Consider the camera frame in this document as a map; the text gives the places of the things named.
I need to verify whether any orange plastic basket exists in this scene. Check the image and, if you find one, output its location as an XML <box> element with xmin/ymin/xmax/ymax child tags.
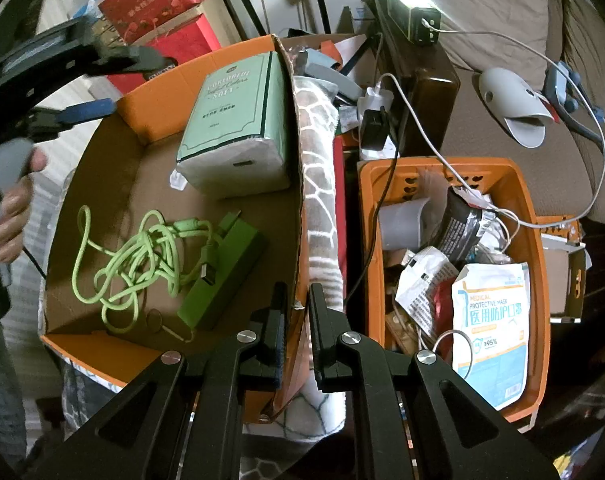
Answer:
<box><xmin>359</xmin><ymin>157</ymin><xmax>551</xmax><ymax>422</ymax></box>

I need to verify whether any bright lamp box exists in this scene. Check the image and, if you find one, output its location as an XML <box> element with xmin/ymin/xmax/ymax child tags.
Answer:
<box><xmin>387</xmin><ymin>0</ymin><xmax>441</xmax><ymax>47</ymax></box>

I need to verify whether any brown sofa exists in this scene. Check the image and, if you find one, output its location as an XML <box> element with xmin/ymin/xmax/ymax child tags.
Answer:
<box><xmin>432</xmin><ymin>0</ymin><xmax>605</xmax><ymax>224</ymax></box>

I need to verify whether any green tissue pack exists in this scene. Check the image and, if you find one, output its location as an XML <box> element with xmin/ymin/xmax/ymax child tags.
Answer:
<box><xmin>176</xmin><ymin>51</ymin><xmax>289</xmax><ymax>200</ymax></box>

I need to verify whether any lime green cable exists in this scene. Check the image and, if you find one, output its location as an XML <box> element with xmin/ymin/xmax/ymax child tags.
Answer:
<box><xmin>70</xmin><ymin>204</ymin><xmax>219</xmax><ymax>335</ymax></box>

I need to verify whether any red collection gift bag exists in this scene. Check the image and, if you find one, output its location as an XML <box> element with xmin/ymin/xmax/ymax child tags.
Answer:
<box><xmin>107</xmin><ymin>14</ymin><xmax>221</xmax><ymax>94</ymax></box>

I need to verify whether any green rectangular power bank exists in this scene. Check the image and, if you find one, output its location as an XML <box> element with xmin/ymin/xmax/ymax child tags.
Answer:
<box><xmin>176</xmin><ymin>214</ymin><xmax>267</xmax><ymax>330</ymax></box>

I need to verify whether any orange cardboard box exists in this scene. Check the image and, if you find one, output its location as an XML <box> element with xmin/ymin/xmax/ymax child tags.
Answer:
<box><xmin>38</xmin><ymin>32</ymin><xmax>311</xmax><ymax>418</ymax></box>

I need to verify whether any blue white mask package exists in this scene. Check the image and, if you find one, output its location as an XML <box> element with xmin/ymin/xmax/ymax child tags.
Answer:
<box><xmin>451</xmin><ymin>263</ymin><xmax>531</xmax><ymax>411</ymax></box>

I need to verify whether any white plug adapter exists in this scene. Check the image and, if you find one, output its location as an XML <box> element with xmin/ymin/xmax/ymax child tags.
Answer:
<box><xmin>169</xmin><ymin>170</ymin><xmax>188</xmax><ymax>192</ymax></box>

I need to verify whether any dark wooden side table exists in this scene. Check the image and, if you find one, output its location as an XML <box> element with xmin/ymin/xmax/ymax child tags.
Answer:
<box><xmin>374</xmin><ymin>0</ymin><xmax>461</xmax><ymax>157</ymax></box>

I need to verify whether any person's left hand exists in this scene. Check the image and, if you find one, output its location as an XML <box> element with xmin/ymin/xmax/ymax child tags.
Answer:
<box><xmin>0</xmin><ymin>176</ymin><xmax>33</xmax><ymax>263</ymax></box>

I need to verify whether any blue grey neck massager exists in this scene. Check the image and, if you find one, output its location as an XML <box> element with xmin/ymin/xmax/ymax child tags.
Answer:
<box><xmin>542</xmin><ymin>60</ymin><xmax>605</xmax><ymax>189</ymax></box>

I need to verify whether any white hair dryer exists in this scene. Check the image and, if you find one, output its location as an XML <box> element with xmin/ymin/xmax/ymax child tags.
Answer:
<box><xmin>478</xmin><ymin>67</ymin><xmax>554</xmax><ymax>150</ymax></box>

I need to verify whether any white charging cable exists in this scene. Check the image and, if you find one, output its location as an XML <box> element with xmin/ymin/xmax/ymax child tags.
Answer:
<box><xmin>372</xmin><ymin>16</ymin><xmax>605</xmax><ymax>371</ymax></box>

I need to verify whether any white power strip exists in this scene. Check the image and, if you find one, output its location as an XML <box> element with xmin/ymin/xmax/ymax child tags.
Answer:
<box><xmin>357</xmin><ymin>81</ymin><xmax>396</xmax><ymax>162</ymax></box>

